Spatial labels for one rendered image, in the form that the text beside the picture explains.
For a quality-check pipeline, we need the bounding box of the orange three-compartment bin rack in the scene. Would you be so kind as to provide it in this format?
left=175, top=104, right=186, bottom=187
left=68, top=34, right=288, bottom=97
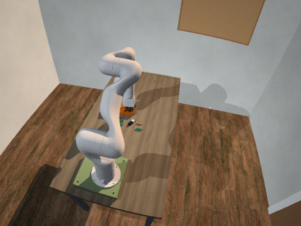
left=120, top=106, right=134, bottom=116

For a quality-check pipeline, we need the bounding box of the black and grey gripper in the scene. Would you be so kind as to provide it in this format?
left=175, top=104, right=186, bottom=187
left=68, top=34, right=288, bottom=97
left=123, top=96, right=136, bottom=112

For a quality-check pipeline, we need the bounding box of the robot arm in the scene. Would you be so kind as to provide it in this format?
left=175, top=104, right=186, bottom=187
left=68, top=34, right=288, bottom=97
left=76, top=47, right=142, bottom=188

